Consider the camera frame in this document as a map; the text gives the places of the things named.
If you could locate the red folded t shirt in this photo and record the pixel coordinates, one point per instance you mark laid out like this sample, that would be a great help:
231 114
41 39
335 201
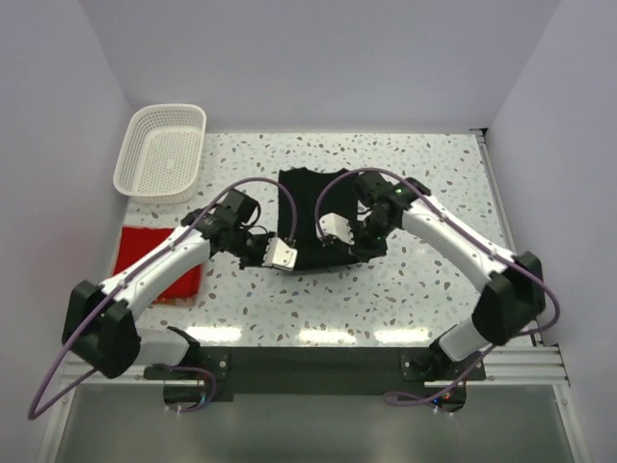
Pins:
135 243

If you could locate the black t shirt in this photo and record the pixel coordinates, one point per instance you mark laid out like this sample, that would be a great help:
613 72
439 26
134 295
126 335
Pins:
305 186

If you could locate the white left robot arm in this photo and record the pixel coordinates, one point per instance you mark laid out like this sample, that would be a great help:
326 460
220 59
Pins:
100 326

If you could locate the aluminium frame rail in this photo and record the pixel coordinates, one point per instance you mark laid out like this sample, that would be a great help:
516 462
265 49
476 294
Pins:
504 366

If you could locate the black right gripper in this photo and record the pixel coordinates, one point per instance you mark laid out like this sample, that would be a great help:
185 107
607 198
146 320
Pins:
364 251

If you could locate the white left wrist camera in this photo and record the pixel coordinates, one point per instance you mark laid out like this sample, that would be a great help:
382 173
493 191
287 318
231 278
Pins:
279 255

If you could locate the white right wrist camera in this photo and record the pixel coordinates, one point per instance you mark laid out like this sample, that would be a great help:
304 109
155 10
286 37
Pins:
333 227

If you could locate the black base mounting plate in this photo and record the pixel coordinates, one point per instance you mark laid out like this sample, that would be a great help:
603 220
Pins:
221 374

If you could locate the white plastic basket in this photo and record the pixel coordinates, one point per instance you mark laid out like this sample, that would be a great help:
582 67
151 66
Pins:
160 156

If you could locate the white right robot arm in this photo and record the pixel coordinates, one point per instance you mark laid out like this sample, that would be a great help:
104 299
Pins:
509 286

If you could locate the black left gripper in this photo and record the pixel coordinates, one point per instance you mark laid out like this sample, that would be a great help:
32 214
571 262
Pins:
258 260

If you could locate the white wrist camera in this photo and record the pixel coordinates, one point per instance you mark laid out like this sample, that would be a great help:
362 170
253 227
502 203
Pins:
333 227
279 255

